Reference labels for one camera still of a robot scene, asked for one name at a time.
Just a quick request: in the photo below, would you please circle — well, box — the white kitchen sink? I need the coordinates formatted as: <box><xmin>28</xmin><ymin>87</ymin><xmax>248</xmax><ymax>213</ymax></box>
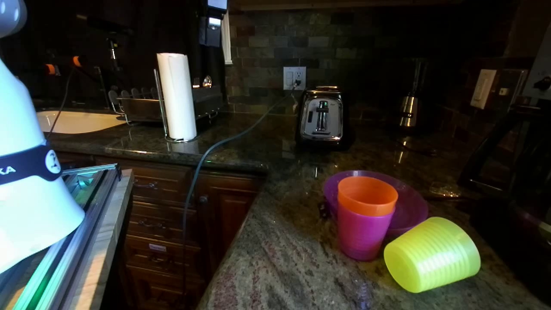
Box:
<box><xmin>36</xmin><ymin>108</ymin><xmax>129</xmax><ymax>137</ymax></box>

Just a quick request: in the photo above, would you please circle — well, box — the black and chrome toaster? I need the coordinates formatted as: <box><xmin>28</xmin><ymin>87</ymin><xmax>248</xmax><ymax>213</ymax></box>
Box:
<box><xmin>294</xmin><ymin>84</ymin><xmax>348</xmax><ymax>153</ymax></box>

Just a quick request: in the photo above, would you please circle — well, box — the metal paper towel holder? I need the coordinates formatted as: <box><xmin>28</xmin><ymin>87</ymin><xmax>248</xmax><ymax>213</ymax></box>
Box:
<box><xmin>151</xmin><ymin>67</ymin><xmax>200</xmax><ymax>146</ymax></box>

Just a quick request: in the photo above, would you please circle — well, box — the dark dish rack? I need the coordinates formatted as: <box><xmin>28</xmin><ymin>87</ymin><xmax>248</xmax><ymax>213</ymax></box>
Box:
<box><xmin>107</xmin><ymin>84</ymin><xmax>167</xmax><ymax>125</ymax></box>

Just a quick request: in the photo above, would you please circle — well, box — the orange plastic cup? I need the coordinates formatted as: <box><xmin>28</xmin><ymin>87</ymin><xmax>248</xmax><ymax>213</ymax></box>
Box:
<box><xmin>336</xmin><ymin>173</ymin><xmax>399</xmax><ymax>218</ymax></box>

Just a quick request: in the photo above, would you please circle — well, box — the black tripod with orange clamps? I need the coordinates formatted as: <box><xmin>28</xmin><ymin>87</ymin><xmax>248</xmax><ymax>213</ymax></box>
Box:
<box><xmin>41</xmin><ymin>51</ymin><xmax>84</xmax><ymax>134</ymax></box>

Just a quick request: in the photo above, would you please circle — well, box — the white wall switch plate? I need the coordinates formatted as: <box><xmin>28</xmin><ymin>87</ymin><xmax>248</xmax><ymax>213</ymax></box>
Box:
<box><xmin>468</xmin><ymin>67</ymin><xmax>499</xmax><ymax>111</ymax></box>

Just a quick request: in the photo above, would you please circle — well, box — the white paper towel roll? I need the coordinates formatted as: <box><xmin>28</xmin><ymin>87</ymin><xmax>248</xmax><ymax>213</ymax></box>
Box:
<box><xmin>155</xmin><ymin>51</ymin><xmax>200</xmax><ymax>142</ymax></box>

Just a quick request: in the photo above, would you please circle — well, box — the grey power cable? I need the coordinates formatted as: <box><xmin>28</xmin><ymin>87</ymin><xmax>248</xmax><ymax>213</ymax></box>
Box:
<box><xmin>179</xmin><ymin>93</ymin><xmax>289</xmax><ymax>242</ymax></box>

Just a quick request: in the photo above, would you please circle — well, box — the white hanging cloth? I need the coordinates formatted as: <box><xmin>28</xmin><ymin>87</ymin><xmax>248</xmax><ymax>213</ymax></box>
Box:
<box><xmin>220</xmin><ymin>10</ymin><xmax>234</xmax><ymax>67</ymax></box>

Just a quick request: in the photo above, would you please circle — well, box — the magenta plastic cup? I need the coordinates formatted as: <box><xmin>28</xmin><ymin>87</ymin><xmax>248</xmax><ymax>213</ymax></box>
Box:
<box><xmin>336</xmin><ymin>201</ymin><xmax>396</xmax><ymax>263</ymax></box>

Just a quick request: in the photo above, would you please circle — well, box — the white wall power outlet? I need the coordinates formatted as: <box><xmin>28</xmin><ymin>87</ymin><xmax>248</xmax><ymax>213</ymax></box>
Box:
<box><xmin>281</xmin><ymin>65</ymin><xmax>308</xmax><ymax>91</ymax></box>

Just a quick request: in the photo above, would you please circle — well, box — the black countertop appliance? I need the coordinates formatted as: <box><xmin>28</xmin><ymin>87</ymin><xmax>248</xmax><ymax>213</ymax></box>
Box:
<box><xmin>193</xmin><ymin>0</ymin><xmax>227</xmax><ymax>124</ymax></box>

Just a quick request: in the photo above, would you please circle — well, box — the purple plastic bowl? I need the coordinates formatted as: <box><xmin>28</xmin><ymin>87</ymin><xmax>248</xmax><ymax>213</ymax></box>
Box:
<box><xmin>320</xmin><ymin>168</ymin><xmax>430</xmax><ymax>235</ymax></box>

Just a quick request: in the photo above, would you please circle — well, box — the yellow-green ribbed plastic cup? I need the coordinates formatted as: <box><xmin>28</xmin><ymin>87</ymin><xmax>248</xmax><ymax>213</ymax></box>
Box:
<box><xmin>382</xmin><ymin>215</ymin><xmax>482</xmax><ymax>294</ymax></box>

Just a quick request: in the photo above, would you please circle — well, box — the dark wooden base cabinet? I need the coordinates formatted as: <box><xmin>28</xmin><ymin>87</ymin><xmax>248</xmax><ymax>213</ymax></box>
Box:
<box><xmin>53</xmin><ymin>149</ymin><xmax>267</xmax><ymax>310</ymax></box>

